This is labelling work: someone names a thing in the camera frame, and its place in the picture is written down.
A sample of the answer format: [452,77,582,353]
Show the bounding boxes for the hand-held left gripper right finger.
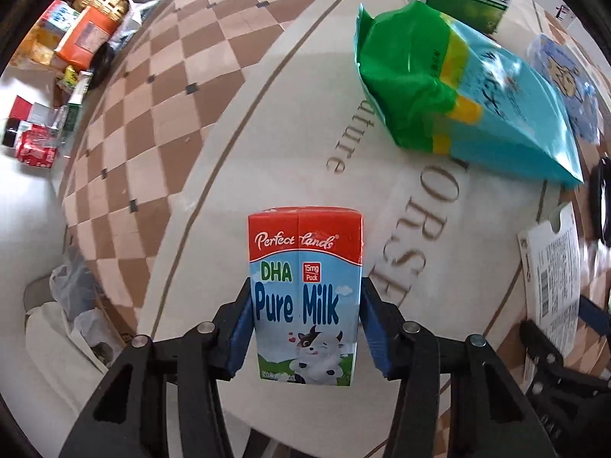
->
[360,276,559,458]

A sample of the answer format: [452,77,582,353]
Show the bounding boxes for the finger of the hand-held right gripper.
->
[519,319,566,385]
[579,295,611,332]

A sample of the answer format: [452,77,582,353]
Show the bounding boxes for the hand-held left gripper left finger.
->
[57,277,254,458]

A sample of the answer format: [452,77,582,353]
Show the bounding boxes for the white printed paper card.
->
[517,202,584,358]

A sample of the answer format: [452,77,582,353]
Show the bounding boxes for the red blue milk carton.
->
[247,206,365,388]

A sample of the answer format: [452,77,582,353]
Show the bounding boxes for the green teal snack bag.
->
[353,1,584,188]

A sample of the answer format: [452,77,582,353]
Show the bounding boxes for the blue cartoon tissue packet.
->
[526,33,603,144]

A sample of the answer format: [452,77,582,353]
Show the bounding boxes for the green white medicine box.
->
[419,0,535,39]

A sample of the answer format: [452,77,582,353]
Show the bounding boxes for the black rounded object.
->
[586,155,611,249]

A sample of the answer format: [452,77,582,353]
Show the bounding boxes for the crumpled white plastic bag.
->
[49,247,118,361]

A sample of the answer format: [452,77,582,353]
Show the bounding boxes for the checkered brown tablecloth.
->
[57,0,611,458]

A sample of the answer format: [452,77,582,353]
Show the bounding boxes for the red can pack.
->
[13,123,60,169]

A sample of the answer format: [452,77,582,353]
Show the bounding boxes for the green white small box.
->
[64,71,94,132]

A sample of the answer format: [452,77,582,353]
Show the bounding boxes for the red white box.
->
[2,95,48,146]

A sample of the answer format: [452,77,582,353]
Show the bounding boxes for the orange box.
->
[55,7,120,71]

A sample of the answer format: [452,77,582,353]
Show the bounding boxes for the yellow packages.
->
[12,21,60,68]

